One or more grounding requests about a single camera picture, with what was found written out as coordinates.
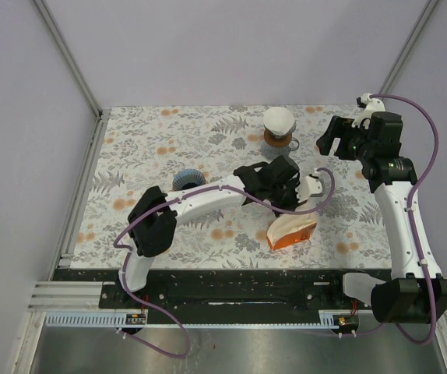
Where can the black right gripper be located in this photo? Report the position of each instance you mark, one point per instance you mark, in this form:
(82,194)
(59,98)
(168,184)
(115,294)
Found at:
(339,128)

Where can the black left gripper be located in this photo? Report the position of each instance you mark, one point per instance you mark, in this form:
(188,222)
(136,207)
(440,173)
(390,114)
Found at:
(291,185)

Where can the grey glass server jug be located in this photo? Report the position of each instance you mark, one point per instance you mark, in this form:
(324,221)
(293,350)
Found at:
(274,147)

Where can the white paper coffee filter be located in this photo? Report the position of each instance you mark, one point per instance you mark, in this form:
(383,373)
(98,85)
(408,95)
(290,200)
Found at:
(277,112)

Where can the blue plastic dripper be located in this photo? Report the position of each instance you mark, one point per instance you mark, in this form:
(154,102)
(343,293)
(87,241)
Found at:
(188,179)

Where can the grey glass dripper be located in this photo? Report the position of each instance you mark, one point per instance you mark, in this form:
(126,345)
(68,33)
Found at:
(279,127)

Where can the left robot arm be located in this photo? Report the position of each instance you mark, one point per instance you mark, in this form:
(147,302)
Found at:
(154,219)

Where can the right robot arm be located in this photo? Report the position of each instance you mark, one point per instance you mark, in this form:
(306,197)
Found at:
(417,290)

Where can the orange coffee filter box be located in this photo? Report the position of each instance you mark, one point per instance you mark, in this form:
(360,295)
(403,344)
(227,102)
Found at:
(290,229)

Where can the floral table mat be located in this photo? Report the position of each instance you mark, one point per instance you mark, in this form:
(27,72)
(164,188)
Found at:
(147,146)

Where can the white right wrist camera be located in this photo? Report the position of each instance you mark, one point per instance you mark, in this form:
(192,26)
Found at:
(368,106)

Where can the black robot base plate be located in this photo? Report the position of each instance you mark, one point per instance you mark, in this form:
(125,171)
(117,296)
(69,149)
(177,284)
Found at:
(245,297)

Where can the aluminium frame rails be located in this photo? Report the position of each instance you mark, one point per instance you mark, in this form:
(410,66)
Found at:
(100,115)

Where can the white slotted cable duct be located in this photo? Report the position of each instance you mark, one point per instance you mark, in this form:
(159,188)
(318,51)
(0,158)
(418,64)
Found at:
(96,319)

